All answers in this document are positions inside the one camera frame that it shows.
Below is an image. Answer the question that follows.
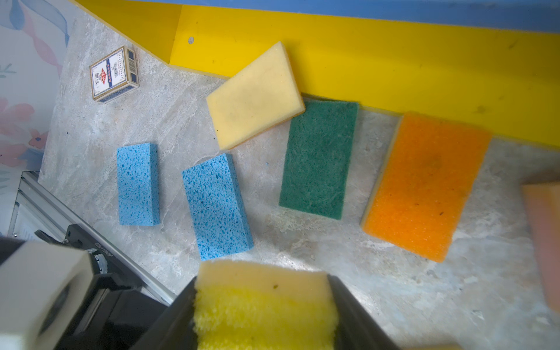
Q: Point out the pale yellow sponge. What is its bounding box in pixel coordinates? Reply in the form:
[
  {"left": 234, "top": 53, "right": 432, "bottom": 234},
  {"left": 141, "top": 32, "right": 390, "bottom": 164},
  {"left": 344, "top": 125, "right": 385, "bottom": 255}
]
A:
[{"left": 206, "top": 42, "right": 306, "bottom": 151}]

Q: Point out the yellow scrub sponge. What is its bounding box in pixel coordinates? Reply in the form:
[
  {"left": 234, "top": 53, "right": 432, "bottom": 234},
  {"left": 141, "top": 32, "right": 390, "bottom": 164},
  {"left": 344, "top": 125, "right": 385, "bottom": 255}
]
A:
[{"left": 193, "top": 260, "right": 338, "bottom": 349}]

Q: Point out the yellow shelf unit frame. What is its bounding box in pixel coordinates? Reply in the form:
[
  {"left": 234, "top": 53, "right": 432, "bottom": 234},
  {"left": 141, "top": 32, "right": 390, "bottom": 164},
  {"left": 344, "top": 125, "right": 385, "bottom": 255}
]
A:
[{"left": 78, "top": 1, "right": 559, "bottom": 147}]

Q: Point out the light blue sponge left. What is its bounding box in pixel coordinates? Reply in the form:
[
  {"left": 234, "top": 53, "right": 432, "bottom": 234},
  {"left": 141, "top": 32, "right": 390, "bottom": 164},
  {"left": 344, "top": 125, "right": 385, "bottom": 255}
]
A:
[{"left": 117, "top": 143, "right": 160, "bottom": 226}]

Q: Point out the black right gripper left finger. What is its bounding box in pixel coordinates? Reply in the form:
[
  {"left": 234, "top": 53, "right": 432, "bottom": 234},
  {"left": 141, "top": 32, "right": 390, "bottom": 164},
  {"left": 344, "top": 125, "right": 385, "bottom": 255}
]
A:
[{"left": 131, "top": 276, "right": 198, "bottom": 350}]

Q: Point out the orange scrub sponge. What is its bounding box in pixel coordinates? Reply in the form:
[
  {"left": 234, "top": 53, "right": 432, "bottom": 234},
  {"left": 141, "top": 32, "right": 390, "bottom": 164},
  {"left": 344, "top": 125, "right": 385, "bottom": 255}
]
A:
[{"left": 360, "top": 112, "right": 492, "bottom": 263}]

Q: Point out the dark green scrub sponge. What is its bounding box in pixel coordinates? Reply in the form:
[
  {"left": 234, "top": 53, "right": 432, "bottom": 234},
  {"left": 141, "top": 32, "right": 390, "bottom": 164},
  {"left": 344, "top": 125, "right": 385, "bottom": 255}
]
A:
[{"left": 279, "top": 100, "right": 360, "bottom": 220}]

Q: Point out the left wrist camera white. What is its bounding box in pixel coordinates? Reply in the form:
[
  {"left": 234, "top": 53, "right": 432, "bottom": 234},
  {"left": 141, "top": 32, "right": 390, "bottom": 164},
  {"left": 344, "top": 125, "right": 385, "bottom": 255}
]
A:
[{"left": 1, "top": 237, "right": 93, "bottom": 349}]

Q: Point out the small playing card box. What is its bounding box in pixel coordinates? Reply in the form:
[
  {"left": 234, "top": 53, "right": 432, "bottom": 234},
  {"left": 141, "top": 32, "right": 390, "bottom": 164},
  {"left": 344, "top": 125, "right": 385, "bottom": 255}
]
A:
[{"left": 89, "top": 46, "right": 139, "bottom": 104}]

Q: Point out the light blue sponge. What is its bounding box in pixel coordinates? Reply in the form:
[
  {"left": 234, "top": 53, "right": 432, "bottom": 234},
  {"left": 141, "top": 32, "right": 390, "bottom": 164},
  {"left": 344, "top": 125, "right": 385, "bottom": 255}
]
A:
[
  {"left": 182, "top": 153, "right": 254, "bottom": 261},
  {"left": 117, "top": 143, "right": 160, "bottom": 226}
]

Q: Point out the pink orange sponge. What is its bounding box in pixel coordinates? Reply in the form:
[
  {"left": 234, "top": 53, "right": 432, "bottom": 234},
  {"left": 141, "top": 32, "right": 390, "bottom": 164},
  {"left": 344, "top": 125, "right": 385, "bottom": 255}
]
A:
[{"left": 521, "top": 182, "right": 559, "bottom": 313}]

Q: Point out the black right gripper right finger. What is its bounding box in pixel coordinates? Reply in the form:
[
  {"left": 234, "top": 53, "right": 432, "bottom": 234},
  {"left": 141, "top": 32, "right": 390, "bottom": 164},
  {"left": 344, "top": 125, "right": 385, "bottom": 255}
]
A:
[{"left": 328, "top": 274, "right": 400, "bottom": 350}]

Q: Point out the light blue sponge right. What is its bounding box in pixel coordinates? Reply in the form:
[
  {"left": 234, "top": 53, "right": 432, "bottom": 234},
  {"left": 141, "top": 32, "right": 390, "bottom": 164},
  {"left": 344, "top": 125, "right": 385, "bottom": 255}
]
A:
[{"left": 182, "top": 153, "right": 254, "bottom": 261}]

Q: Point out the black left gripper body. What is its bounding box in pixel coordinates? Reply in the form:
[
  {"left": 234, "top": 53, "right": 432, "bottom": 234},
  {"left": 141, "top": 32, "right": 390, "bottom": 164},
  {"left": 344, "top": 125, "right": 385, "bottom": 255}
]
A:
[{"left": 55, "top": 252, "right": 167, "bottom": 349}]

